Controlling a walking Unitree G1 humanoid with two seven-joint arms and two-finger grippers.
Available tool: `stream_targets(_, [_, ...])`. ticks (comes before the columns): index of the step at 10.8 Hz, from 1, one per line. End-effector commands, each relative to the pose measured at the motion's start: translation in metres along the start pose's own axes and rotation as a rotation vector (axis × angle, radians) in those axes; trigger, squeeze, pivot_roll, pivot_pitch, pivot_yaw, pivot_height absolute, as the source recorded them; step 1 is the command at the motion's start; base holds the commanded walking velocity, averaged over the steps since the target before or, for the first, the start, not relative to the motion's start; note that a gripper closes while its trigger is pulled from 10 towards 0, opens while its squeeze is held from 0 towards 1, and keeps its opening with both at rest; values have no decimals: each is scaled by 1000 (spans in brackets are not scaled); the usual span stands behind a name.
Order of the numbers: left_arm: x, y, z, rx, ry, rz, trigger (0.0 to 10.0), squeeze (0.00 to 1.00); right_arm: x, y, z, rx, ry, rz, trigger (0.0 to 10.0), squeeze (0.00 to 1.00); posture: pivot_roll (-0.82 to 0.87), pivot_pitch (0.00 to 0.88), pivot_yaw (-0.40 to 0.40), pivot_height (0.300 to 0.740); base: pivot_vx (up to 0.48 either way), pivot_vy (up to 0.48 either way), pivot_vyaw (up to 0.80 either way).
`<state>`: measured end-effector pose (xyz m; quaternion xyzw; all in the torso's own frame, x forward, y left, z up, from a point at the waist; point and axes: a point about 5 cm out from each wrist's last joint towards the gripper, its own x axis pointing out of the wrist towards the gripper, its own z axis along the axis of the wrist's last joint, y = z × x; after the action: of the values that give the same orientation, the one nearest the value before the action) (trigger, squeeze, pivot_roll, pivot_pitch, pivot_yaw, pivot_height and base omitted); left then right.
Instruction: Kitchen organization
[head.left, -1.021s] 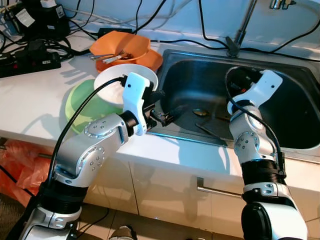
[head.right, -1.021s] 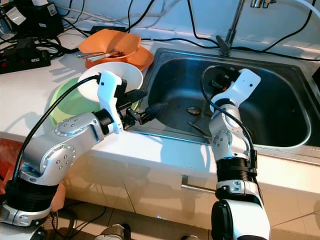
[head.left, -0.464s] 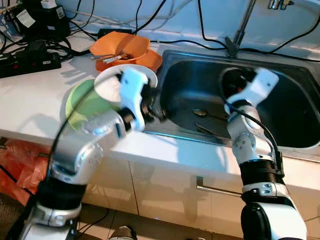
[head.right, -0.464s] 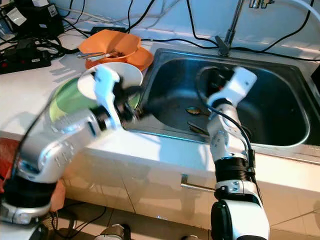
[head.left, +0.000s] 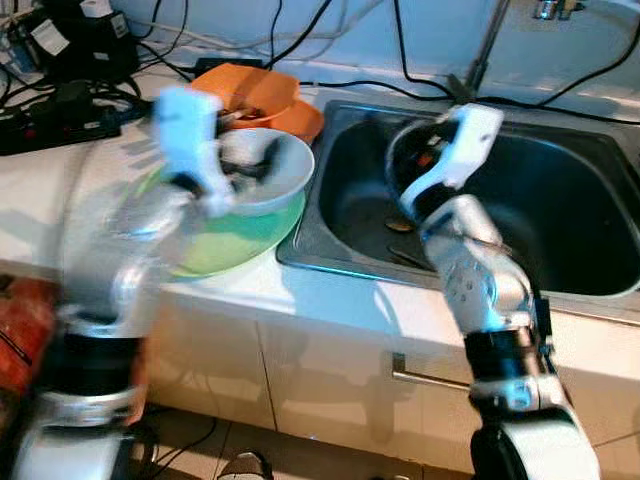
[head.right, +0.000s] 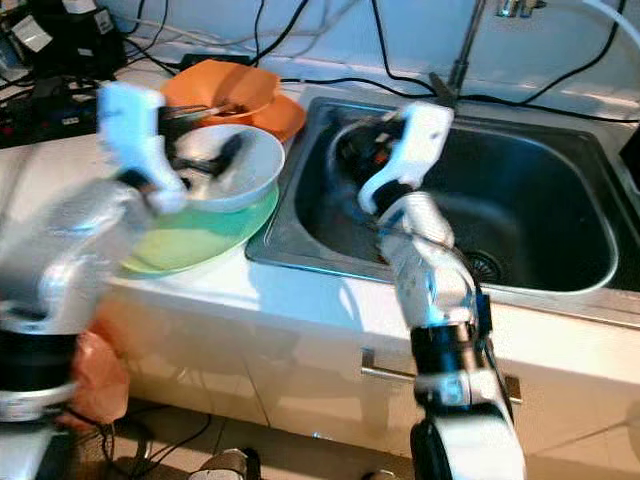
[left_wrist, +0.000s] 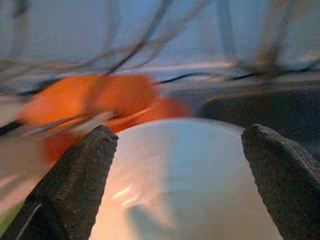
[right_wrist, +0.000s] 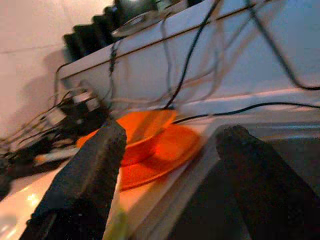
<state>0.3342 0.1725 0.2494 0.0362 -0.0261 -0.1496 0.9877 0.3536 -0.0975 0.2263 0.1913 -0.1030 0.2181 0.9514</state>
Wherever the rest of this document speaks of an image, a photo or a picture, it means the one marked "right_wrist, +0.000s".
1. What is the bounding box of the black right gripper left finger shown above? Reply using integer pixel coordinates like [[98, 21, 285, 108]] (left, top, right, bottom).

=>
[[19, 121, 128, 240]]

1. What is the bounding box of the orange bowl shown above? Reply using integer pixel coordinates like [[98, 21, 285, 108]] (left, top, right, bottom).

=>
[[116, 109, 179, 149]]

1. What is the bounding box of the black power strip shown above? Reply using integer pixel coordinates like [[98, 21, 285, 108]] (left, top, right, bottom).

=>
[[0, 129, 83, 181]]

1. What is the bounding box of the black power cable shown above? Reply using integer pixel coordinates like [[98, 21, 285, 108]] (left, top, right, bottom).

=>
[[107, 41, 120, 103], [172, 101, 320, 125], [164, 0, 221, 110], [246, 0, 320, 91]]

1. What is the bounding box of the black chair back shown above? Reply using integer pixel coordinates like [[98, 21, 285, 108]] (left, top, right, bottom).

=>
[[63, 32, 87, 63], [92, 12, 117, 46], [73, 23, 101, 55]]

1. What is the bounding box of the orange plate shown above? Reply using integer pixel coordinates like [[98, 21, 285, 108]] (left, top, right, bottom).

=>
[[76, 123, 204, 192]]

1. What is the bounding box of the stainless steel sink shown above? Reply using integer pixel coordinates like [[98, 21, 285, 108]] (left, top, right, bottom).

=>
[[134, 119, 320, 240]]

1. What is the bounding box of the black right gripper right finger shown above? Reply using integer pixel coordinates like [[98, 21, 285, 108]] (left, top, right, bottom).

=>
[[215, 124, 320, 240]]

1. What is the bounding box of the green round plate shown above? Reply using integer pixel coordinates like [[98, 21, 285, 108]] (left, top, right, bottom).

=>
[[103, 208, 130, 240]]

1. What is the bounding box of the black device with white label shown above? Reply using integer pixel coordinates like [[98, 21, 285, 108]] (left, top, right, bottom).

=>
[[57, 90, 109, 131]]

